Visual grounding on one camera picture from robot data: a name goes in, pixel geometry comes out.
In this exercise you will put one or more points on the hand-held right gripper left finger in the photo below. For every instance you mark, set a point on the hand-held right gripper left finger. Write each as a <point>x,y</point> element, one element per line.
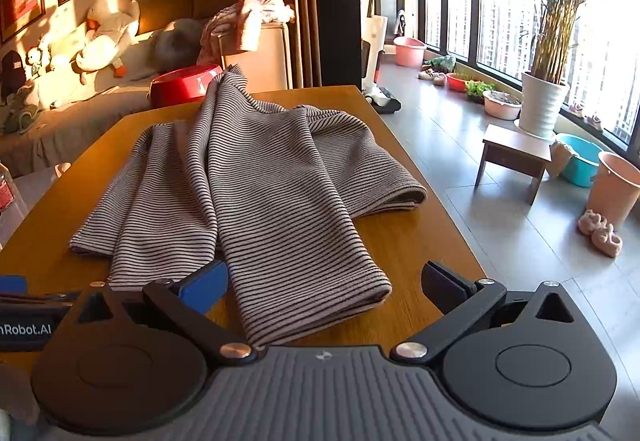
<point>205,288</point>

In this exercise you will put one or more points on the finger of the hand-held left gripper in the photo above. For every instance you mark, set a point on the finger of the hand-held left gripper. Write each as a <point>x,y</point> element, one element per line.
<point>35,298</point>
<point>12,284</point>

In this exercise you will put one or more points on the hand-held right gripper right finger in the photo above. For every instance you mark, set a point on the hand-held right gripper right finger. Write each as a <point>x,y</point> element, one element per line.
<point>445,286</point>

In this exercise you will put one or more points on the striped grey garment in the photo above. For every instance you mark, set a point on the striped grey garment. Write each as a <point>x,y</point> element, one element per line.
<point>250,181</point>

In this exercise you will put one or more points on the person's left forearm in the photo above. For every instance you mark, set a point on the person's left forearm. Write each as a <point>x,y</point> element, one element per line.
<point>15,391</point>

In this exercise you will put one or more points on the pile of pink clothes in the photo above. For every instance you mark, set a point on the pile of pink clothes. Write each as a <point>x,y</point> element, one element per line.
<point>245,21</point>

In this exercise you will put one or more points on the clear plastic jar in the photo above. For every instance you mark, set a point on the clear plastic jar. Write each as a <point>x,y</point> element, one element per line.
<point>10,201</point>

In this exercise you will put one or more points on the small wooden stool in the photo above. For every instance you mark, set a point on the small wooden stool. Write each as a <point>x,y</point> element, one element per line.
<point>515,148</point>

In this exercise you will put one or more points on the pink plush slipper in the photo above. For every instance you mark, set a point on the pink plush slipper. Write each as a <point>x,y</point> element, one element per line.
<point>607,241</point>
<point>591,222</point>

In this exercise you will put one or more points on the beige rag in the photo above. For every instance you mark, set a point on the beige rag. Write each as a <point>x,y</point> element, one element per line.
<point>562,156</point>

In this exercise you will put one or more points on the blue plastic basin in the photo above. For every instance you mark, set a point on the blue plastic basin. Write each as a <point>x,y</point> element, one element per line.
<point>587,166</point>

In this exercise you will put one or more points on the white planter bowl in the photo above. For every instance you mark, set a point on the white planter bowl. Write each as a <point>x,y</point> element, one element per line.
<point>501,107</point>

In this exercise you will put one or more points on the terracotta plant pot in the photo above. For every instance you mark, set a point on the terracotta plant pot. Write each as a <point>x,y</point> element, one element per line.
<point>617,191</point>

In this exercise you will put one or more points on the small red basin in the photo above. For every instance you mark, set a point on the small red basin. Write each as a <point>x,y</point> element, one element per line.
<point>456,83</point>

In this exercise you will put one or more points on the red plastic tub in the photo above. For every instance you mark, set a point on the red plastic tub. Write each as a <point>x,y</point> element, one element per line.
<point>180,86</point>

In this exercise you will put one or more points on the beige shoes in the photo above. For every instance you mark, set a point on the beige shoes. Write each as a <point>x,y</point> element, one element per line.
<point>432,77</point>

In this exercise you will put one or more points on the dark bag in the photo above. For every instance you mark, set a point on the dark bag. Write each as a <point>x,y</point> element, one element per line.
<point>11,73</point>

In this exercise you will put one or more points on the small pink shoe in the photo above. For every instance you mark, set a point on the small pink shoe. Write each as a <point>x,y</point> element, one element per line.
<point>577,110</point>
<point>594,122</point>

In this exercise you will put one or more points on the small white plush toy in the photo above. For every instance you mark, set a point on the small white plush toy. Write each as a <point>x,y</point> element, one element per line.
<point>36,61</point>

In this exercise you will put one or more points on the cream plush toy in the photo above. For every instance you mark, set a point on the cream plush toy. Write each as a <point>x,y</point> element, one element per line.
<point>61,62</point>

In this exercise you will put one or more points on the pink plastic basin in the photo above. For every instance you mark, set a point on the pink plastic basin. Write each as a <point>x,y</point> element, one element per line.
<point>409,52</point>

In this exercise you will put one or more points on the cream cabinet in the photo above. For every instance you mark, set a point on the cream cabinet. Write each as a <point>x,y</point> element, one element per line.
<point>265,58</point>

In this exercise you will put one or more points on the grey pillow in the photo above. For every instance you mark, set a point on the grey pillow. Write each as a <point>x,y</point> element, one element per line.
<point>177,46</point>

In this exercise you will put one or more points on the white upright vacuum cleaner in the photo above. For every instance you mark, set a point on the white upright vacuum cleaner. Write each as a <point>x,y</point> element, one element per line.
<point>374,46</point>

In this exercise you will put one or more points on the white plush goose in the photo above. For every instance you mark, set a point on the white plush goose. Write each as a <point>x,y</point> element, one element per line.
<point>107,38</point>

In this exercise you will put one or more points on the tan upholstered headboard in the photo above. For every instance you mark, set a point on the tan upholstered headboard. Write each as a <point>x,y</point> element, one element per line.
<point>170,8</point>

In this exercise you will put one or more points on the tall palm plant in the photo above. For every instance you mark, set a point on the tall palm plant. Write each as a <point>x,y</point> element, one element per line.
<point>560,16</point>

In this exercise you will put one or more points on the brown curtain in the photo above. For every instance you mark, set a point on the brown curtain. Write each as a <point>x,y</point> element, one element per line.
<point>307,6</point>

